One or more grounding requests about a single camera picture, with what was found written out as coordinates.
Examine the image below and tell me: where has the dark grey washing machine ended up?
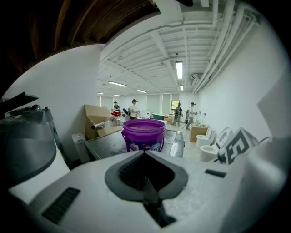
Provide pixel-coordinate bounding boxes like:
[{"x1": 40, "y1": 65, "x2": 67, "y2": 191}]
[{"x1": 84, "y1": 131, "x2": 185, "y2": 161}]

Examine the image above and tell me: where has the metal tube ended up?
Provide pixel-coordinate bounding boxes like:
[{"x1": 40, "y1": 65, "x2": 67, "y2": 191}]
[{"x1": 91, "y1": 122, "x2": 108, "y2": 131}]

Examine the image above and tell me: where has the grey and white appliance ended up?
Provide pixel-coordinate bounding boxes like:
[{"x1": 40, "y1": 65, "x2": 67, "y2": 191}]
[{"x1": 0, "y1": 91, "x2": 71, "y2": 191}]

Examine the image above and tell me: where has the white toilet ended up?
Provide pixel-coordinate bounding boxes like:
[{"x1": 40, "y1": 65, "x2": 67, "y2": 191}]
[
  {"x1": 199, "y1": 145, "x2": 220, "y2": 162},
  {"x1": 196, "y1": 127, "x2": 217, "y2": 147}
]

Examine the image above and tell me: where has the clear plastic bottle red cap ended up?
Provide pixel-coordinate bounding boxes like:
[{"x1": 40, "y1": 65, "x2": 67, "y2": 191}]
[{"x1": 101, "y1": 110, "x2": 124, "y2": 128}]

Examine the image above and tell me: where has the bundle of white ceiling pipes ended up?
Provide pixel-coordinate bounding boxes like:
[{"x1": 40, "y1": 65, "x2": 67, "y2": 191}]
[{"x1": 192, "y1": 3, "x2": 262, "y2": 95}]

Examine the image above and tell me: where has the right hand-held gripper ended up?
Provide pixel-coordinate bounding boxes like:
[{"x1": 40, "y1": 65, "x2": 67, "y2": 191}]
[{"x1": 215, "y1": 126, "x2": 271, "y2": 166}]

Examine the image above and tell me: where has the small white floor unit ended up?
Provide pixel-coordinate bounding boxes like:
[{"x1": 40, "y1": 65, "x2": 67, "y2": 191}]
[{"x1": 71, "y1": 132, "x2": 89, "y2": 163}]

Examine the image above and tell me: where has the purple detergent powder bucket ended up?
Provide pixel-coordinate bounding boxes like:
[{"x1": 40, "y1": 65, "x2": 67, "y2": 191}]
[{"x1": 120, "y1": 119, "x2": 167, "y2": 153}]

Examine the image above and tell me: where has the white air conditioner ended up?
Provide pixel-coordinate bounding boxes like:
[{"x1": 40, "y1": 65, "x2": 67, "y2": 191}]
[{"x1": 189, "y1": 73, "x2": 201, "y2": 87}]

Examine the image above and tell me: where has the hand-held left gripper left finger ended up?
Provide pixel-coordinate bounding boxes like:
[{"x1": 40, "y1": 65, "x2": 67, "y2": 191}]
[{"x1": 8, "y1": 150, "x2": 165, "y2": 233}]

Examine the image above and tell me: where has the large open cardboard box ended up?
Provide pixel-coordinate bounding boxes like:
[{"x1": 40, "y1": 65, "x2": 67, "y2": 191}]
[{"x1": 84, "y1": 104, "x2": 124, "y2": 141}]

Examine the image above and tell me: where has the grey window blind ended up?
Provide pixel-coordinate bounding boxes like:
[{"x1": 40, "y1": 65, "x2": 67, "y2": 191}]
[
  {"x1": 161, "y1": 93, "x2": 171, "y2": 114},
  {"x1": 146, "y1": 94, "x2": 161, "y2": 114}
]

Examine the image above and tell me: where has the closed cardboard box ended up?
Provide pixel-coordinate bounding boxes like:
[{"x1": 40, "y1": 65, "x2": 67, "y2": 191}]
[{"x1": 189, "y1": 124, "x2": 210, "y2": 143}]

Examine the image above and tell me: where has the green bathtub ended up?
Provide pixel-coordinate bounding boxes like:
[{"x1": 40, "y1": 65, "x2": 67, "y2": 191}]
[{"x1": 151, "y1": 112, "x2": 170, "y2": 121}]

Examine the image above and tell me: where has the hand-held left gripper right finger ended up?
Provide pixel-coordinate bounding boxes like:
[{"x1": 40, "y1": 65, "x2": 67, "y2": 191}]
[{"x1": 145, "y1": 137, "x2": 289, "y2": 233}]

